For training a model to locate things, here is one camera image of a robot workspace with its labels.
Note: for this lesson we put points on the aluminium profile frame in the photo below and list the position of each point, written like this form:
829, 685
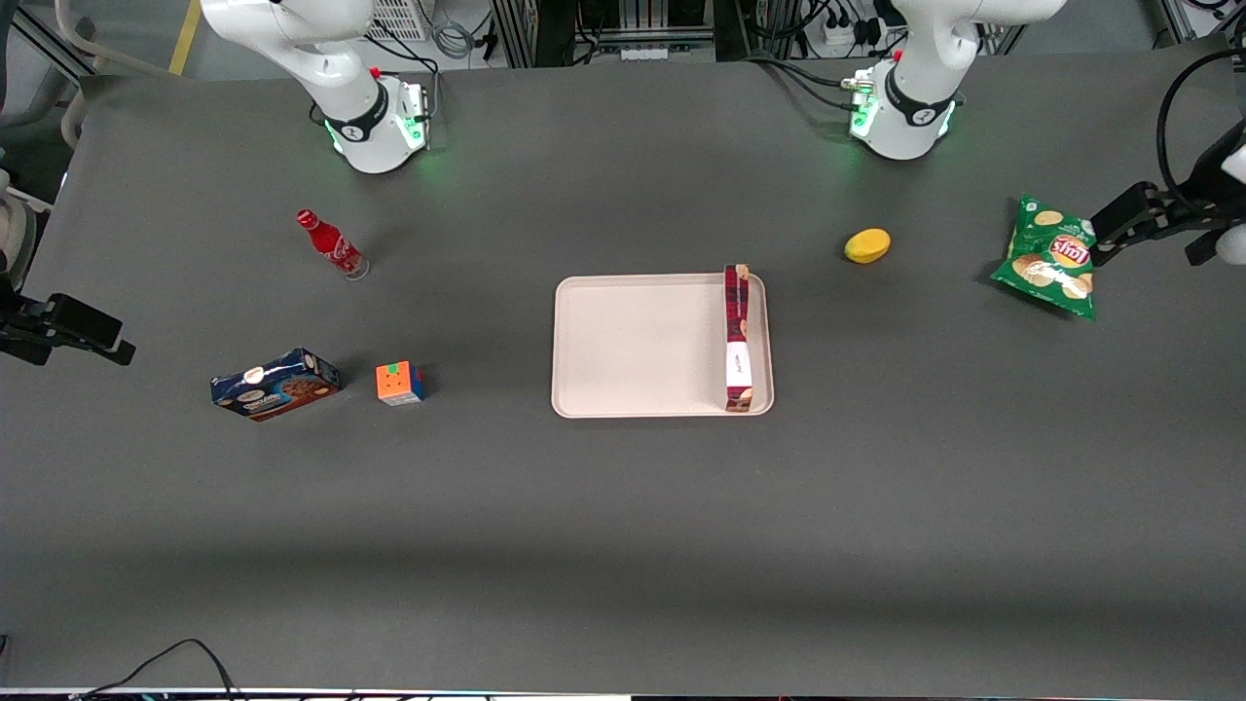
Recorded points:
604, 29

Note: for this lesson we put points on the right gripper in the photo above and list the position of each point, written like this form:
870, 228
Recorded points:
21, 321

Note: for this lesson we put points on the blue cookie box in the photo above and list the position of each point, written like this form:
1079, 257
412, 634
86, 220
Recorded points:
277, 387

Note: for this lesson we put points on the yellow lemon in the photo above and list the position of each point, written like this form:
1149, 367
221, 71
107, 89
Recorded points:
867, 246

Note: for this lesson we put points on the green chips bag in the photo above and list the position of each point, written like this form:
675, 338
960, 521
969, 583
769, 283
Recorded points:
1051, 263

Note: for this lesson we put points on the beige tubular chair frame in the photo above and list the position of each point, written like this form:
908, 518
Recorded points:
107, 56

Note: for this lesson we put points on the colourful puzzle cube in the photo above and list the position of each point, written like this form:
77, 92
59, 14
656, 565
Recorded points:
394, 383

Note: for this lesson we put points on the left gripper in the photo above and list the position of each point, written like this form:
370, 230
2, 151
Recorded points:
1193, 207

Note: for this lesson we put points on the white power strip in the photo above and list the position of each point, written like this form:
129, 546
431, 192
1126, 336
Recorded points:
849, 32

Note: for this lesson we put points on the beige round seat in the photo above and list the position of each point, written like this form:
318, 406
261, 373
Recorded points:
15, 229

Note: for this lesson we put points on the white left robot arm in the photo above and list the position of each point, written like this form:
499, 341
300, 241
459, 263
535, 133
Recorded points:
915, 107

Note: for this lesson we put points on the pink plastic tray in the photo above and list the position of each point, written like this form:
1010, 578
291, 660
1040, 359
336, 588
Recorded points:
642, 346

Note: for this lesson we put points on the red cola bottle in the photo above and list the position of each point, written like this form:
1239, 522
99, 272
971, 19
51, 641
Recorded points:
331, 243

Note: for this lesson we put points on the white perforated basket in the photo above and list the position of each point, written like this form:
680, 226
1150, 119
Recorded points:
399, 18

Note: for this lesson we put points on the red cookie box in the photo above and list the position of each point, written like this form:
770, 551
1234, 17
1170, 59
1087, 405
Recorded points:
737, 331

